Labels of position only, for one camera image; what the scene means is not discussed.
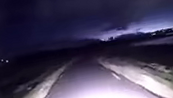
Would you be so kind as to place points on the pale verge strip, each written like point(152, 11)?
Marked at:
point(35, 97)
point(136, 73)

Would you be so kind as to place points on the dark asphalt path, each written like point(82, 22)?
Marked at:
point(86, 82)

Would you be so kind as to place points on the dark field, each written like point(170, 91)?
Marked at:
point(8, 78)
point(162, 50)

